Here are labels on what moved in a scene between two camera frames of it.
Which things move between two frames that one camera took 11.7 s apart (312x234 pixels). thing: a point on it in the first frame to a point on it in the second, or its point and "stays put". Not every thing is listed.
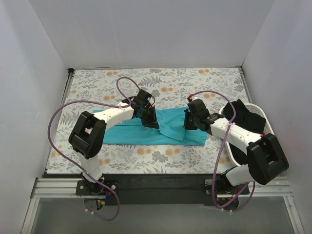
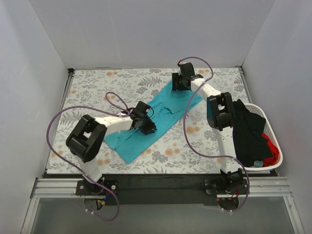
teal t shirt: (172, 131) to (168, 106)
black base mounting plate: (162, 189) stays put
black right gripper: (187, 120) to (177, 83)
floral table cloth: (213, 89) stays put
